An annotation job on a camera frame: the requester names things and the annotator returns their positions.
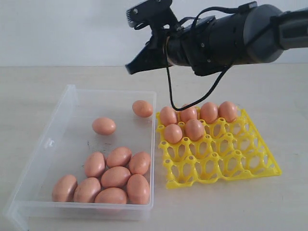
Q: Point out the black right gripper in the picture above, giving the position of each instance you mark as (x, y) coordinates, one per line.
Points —
(153, 56)

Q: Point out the yellow plastic egg tray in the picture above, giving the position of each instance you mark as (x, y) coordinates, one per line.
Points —
(227, 151)

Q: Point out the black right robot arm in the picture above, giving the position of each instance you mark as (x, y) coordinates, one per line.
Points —
(248, 34)

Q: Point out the brown egg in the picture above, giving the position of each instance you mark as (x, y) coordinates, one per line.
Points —
(112, 196)
(173, 133)
(115, 177)
(95, 165)
(194, 129)
(209, 112)
(228, 111)
(64, 189)
(104, 126)
(119, 157)
(138, 189)
(139, 163)
(142, 108)
(87, 190)
(168, 116)
(189, 113)

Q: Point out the clear plastic container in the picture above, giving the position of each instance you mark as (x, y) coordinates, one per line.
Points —
(64, 146)

